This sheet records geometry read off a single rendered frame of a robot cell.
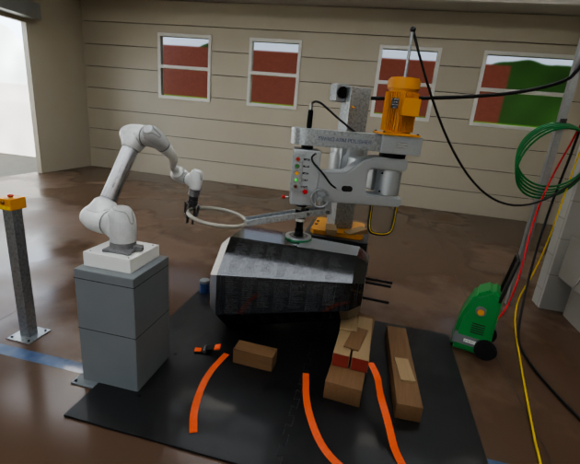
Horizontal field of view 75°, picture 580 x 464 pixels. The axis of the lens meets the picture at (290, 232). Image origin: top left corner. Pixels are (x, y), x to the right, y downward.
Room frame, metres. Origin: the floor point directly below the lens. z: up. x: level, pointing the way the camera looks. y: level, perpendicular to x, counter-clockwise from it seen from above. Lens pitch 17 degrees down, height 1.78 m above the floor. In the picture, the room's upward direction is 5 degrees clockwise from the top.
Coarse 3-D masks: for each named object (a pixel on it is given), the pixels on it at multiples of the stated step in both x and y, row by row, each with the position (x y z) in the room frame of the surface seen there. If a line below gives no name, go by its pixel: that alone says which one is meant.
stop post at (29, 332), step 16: (0, 208) 2.42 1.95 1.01; (16, 208) 2.44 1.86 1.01; (16, 224) 2.44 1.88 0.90; (16, 240) 2.43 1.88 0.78; (16, 256) 2.43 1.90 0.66; (16, 272) 2.43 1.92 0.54; (16, 288) 2.44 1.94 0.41; (16, 304) 2.44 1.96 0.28; (32, 304) 2.49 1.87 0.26; (32, 320) 2.47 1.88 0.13; (16, 336) 2.43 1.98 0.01; (32, 336) 2.44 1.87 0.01
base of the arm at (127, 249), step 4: (112, 244) 2.13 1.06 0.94; (116, 244) 2.13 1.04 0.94; (128, 244) 2.15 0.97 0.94; (132, 244) 2.17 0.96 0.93; (136, 244) 2.21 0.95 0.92; (140, 244) 2.27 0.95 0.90; (104, 248) 2.15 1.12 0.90; (108, 248) 2.14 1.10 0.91; (112, 248) 2.13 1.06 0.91; (116, 248) 2.12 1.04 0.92; (120, 248) 2.13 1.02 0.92; (124, 248) 2.13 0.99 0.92; (128, 248) 2.15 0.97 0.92; (132, 248) 2.17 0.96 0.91; (136, 248) 2.17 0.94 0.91; (140, 248) 2.17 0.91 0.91; (112, 252) 2.12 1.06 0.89; (116, 252) 2.12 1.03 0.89; (120, 252) 2.11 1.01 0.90; (124, 252) 2.11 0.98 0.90; (128, 252) 2.11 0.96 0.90; (132, 252) 2.15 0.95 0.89
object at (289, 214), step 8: (312, 208) 2.98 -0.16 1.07; (320, 208) 2.99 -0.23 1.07; (248, 216) 2.95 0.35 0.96; (256, 216) 2.95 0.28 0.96; (264, 216) 2.96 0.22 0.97; (272, 216) 2.85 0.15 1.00; (280, 216) 2.86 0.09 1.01; (288, 216) 2.86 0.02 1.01; (296, 216) 2.86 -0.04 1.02; (304, 216) 2.87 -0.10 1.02; (248, 224) 2.84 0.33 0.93; (256, 224) 2.84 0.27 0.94
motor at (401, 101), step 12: (396, 84) 2.88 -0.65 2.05; (408, 84) 2.85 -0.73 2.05; (420, 84) 2.92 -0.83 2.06; (396, 96) 2.87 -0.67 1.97; (408, 96) 2.87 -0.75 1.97; (384, 108) 2.96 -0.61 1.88; (396, 108) 2.84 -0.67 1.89; (408, 108) 2.80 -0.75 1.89; (384, 120) 2.92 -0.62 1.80; (396, 120) 2.88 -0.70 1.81; (408, 120) 2.88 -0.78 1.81; (384, 132) 2.83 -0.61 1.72; (396, 132) 2.87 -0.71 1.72; (408, 132) 2.88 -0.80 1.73
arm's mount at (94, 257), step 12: (84, 252) 2.10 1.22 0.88; (96, 252) 2.10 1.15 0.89; (108, 252) 2.12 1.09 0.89; (144, 252) 2.18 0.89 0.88; (156, 252) 2.31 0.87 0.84; (84, 264) 2.10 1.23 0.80; (96, 264) 2.08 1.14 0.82; (108, 264) 2.07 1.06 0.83; (120, 264) 2.05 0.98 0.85; (132, 264) 2.05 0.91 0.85; (144, 264) 2.17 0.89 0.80
